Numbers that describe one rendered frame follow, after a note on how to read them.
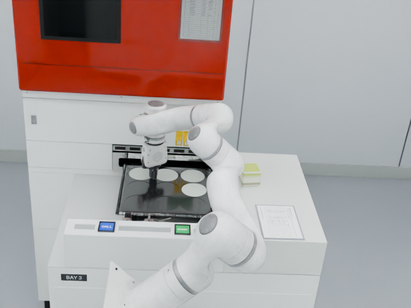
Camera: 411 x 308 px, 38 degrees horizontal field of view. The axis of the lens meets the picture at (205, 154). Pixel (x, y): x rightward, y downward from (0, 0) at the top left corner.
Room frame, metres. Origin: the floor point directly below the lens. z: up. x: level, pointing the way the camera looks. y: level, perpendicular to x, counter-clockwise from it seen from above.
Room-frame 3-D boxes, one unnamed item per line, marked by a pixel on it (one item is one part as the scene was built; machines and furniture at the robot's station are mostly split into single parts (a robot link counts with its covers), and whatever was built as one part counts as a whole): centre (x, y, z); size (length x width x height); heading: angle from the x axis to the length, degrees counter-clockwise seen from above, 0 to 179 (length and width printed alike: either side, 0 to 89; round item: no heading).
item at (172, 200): (2.06, 0.15, 0.90); 0.34 x 0.34 x 0.01; 4
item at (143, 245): (1.69, 0.18, 0.89); 0.55 x 0.09 x 0.14; 94
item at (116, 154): (2.27, 0.18, 0.89); 0.44 x 0.02 x 0.10; 94
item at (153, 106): (2.12, 0.21, 1.17); 0.09 x 0.08 x 0.13; 138
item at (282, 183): (1.99, -0.25, 0.89); 0.62 x 0.35 x 0.14; 4
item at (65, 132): (2.27, 0.35, 1.02); 0.81 x 0.03 x 0.40; 94
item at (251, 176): (2.05, -0.18, 1.00); 0.07 x 0.07 x 0.07; 13
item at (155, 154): (2.12, 0.21, 1.03); 0.10 x 0.07 x 0.11; 127
